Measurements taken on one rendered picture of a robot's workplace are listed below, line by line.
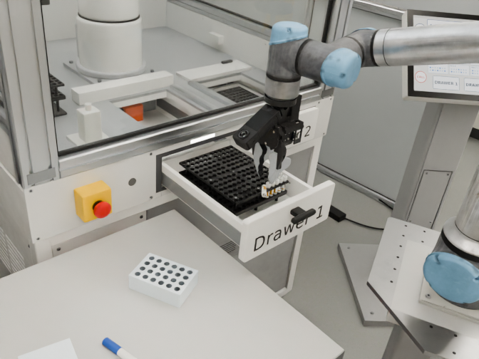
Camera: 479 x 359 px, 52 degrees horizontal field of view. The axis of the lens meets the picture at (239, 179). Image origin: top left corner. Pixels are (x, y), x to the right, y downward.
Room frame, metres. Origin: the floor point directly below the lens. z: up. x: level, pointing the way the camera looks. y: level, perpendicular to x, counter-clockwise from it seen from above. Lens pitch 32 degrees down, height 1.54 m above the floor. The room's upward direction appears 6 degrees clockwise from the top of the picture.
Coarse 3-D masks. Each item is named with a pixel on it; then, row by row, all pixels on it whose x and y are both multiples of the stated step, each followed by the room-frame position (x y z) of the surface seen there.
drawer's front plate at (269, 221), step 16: (304, 192) 0.97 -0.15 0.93; (320, 192) 0.99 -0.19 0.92; (272, 208) 0.89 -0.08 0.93; (288, 208) 0.91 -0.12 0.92; (304, 208) 0.96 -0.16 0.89; (320, 208) 1.00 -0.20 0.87; (256, 224) 0.84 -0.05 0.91; (272, 224) 0.88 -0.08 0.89; (288, 224) 0.92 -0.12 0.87; (304, 224) 0.97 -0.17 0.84; (240, 240) 0.84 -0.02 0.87; (272, 240) 0.89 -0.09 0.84; (240, 256) 0.83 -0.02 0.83
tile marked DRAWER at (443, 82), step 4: (436, 76) 1.64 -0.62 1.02; (440, 76) 1.65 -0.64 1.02; (444, 76) 1.65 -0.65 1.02; (448, 76) 1.65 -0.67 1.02; (436, 80) 1.63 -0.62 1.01; (440, 80) 1.64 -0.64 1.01; (444, 80) 1.64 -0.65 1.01; (448, 80) 1.64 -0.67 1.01; (452, 80) 1.64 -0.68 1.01; (456, 80) 1.64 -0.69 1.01; (436, 84) 1.63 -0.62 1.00; (440, 84) 1.63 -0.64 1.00; (444, 84) 1.63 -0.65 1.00; (448, 84) 1.63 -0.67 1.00; (452, 84) 1.63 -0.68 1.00; (456, 84) 1.64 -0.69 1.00; (436, 88) 1.62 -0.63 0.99; (440, 88) 1.62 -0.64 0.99; (444, 88) 1.62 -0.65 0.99; (448, 88) 1.62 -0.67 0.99; (452, 88) 1.62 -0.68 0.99; (456, 88) 1.63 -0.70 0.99
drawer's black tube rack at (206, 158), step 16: (192, 160) 1.12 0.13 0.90; (208, 160) 1.12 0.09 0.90; (224, 160) 1.13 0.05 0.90; (240, 160) 1.14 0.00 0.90; (192, 176) 1.08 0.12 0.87; (208, 176) 1.04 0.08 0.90; (224, 176) 1.05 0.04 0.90; (240, 176) 1.06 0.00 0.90; (256, 176) 1.12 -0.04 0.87; (208, 192) 1.01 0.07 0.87; (224, 192) 0.98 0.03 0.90; (240, 192) 0.99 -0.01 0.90; (240, 208) 0.96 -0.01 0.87; (256, 208) 1.01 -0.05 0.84
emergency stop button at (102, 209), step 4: (96, 204) 0.88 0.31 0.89; (100, 204) 0.88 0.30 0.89; (104, 204) 0.89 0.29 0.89; (108, 204) 0.89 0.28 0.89; (96, 208) 0.88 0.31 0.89; (100, 208) 0.88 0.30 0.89; (104, 208) 0.88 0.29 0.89; (108, 208) 0.89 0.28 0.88; (96, 212) 0.87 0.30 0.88; (100, 212) 0.88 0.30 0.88; (104, 212) 0.88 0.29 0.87; (108, 212) 0.89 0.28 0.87; (96, 216) 0.87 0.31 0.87; (100, 216) 0.88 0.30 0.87; (104, 216) 0.88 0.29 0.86
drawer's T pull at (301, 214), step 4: (296, 208) 0.93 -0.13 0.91; (300, 208) 0.93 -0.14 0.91; (312, 208) 0.93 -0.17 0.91; (292, 212) 0.91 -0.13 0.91; (296, 212) 0.91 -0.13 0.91; (300, 212) 0.91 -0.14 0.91; (304, 212) 0.91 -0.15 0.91; (308, 212) 0.91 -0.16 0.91; (312, 212) 0.92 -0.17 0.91; (296, 216) 0.89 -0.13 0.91; (300, 216) 0.90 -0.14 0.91; (304, 216) 0.90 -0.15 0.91; (308, 216) 0.91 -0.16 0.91; (292, 220) 0.88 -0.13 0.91; (296, 220) 0.88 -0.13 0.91; (300, 220) 0.89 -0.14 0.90
